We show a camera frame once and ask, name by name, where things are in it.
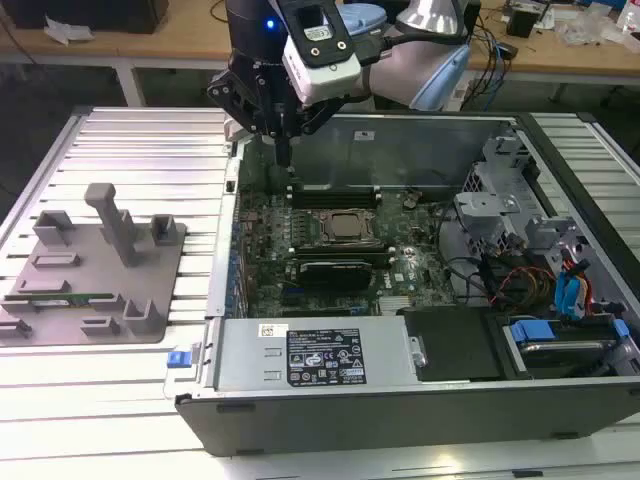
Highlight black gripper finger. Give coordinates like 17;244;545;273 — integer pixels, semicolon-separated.
206;51;287;169
285;96;347;170

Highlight green RAM stick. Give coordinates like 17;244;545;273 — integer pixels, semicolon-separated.
2;292;115;307

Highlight black RAM slot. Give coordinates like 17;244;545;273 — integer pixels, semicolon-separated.
291;196;381;210
291;185;379;198

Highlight silver CPU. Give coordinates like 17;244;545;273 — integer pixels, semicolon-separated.
332;213;359;237

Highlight black graphics card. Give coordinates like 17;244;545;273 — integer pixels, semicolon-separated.
298;258;375;293

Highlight black box on workbench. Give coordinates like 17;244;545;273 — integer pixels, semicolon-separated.
9;0;169;35

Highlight green motherboard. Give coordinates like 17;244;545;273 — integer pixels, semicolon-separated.
234;187;461;319

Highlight crumpled white paper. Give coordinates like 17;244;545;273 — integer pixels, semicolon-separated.
43;13;95;47

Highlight grey metal drive cage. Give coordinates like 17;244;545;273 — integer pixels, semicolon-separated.
453;132;591;271

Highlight silver finned heat sink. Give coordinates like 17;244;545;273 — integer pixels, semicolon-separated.
378;294;416;317

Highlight black power adapter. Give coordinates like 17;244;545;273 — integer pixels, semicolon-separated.
505;8;540;39

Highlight grey parts rack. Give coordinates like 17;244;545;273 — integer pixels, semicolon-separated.
0;182;189;347

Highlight silver power supply black label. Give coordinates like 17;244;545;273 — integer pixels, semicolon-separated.
213;315;417;392

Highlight black flat bay cover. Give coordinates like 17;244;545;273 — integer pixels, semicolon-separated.
401;307;504;384

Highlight clear plastic bags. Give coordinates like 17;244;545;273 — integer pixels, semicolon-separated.
557;19;627;49

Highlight hard disk in blue carrier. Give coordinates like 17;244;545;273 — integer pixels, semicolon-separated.
502;317;631;380

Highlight open black PC case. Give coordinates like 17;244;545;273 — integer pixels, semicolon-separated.
164;110;640;459

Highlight grey case corner bracket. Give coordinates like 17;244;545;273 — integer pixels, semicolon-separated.
222;117;250;145

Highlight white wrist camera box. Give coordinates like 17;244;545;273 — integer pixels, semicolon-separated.
281;0;362;107

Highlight wooden workbench white frame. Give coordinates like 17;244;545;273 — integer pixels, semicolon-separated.
0;0;640;109

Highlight metal socket cover frame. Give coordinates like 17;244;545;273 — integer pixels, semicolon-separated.
318;208;374;243

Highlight black camera cable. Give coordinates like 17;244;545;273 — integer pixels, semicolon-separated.
357;28;464;66

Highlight red yellow black wire bundle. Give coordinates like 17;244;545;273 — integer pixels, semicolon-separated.
487;264;557;307

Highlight blue flat data wire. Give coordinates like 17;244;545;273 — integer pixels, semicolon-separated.
554;262;587;326

